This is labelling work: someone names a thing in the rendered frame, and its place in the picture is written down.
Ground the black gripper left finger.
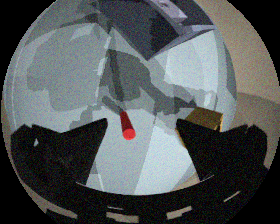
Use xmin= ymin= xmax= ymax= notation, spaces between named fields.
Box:
xmin=31 ymin=118 xmax=109 ymax=184

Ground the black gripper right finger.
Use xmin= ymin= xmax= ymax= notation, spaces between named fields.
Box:
xmin=175 ymin=118 xmax=247 ymax=182

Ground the red peg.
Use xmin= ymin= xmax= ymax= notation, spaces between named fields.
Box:
xmin=120 ymin=112 xmax=135 ymax=139

